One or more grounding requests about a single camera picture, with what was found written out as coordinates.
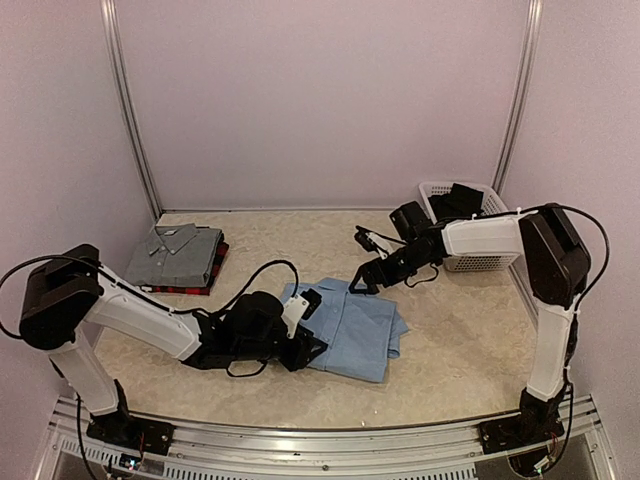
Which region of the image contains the front aluminium rail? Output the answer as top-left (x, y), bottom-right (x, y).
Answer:
top-left (33, 396), bottom-right (619, 479)

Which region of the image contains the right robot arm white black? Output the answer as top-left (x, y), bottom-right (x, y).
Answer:
top-left (349, 202), bottom-right (591, 444)

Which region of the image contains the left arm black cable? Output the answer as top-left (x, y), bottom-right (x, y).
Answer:
top-left (0, 254), bottom-right (301, 379)

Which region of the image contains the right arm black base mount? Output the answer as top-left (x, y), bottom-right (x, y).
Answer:
top-left (478, 415), bottom-right (565, 455)

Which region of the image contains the white plastic laundry basket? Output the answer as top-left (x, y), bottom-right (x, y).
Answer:
top-left (418, 181), bottom-right (518, 272)

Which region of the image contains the light blue long sleeve shirt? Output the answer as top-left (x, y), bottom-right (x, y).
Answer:
top-left (300, 278), bottom-right (409, 383)

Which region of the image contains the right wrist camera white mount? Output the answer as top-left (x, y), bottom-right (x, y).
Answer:
top-left (354, 226), bottom-right (394, 259)

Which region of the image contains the left aluminium frame post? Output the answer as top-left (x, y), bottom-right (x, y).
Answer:
top-left (100, 0), bottom-right (164, 220)

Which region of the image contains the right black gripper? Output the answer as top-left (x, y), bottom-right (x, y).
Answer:
top-left (349, 242), bottom-right (433, 294)

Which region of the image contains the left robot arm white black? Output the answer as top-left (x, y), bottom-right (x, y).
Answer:
top-left (19, 244), bottom-right (328, 445)

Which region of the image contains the black shirt in basket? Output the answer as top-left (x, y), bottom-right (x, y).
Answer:
top-left (428, 183), bottom-right (484, 220)

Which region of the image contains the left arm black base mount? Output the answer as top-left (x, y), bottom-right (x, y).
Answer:
top-left (86, 417), bottom-right (175, 456)

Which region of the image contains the red black plaid shirt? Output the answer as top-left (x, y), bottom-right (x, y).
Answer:
top-left (130, 240), bottom-right (229, 295)

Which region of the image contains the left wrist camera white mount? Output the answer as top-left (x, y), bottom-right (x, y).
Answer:
top-left (282, 289), bottom-right (322, 339)

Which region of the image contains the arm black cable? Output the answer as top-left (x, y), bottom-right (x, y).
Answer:
top-left (0, 254), bottom-right (301, 379)
top-left (559, 204), bottom-right (612, 311)

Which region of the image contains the right aluminium frame post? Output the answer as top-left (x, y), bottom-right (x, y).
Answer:
top-left (491, 0), bottom-right (544, 195)

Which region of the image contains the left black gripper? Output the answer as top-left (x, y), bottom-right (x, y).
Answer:
top-left (235, 325), bottom-right (328, 372)

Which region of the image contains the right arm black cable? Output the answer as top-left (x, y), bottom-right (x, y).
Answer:
top-left (559, 204), bottom-right (612, 311)

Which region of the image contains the aluminium frame post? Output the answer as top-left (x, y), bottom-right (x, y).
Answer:
top-left (100, 0), bottom-right (164, 220)
top-left (491, 0), bottom-right (544, 195)

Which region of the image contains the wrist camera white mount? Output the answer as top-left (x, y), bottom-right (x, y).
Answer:
top-left (354, 226), bottom-right (394, 259)
top-left (282, 289), bottom-right (322, 339)

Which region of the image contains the grey button shirt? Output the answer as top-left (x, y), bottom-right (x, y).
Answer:
top-left (124, 223), bottom-right (224, 288)

